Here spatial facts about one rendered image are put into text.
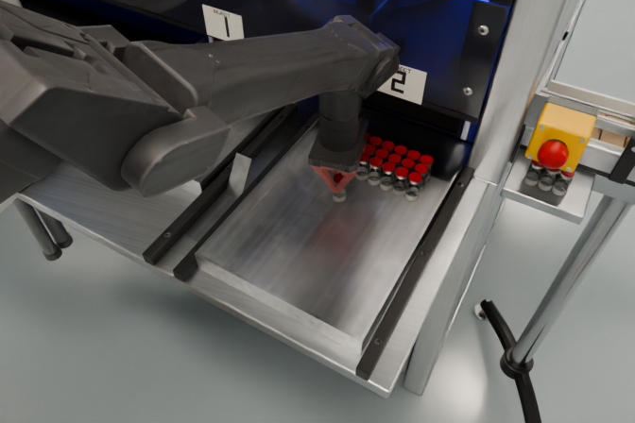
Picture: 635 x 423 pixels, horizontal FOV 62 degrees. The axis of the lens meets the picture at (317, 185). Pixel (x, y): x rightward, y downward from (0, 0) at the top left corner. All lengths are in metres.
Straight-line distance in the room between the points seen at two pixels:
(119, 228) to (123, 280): 1.06
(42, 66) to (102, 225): 0.64
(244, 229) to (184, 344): 0.96
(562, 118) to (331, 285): 0.40
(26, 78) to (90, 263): 1.78
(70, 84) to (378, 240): 0.61
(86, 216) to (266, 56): 0.54
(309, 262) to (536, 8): 0.45
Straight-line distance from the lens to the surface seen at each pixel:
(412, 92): 0.85
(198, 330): 1.75
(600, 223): 1.12
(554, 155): 0.80
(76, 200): 0.93
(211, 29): 1.02
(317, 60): 0.48
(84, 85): 0.25
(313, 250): 0.78
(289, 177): 0.87
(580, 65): 3.01
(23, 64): 0.24
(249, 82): 0.39
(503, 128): 0.84
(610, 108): 1.02
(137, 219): 0.86
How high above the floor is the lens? 1.51
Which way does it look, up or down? 47 degrees down
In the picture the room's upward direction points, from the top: straight up
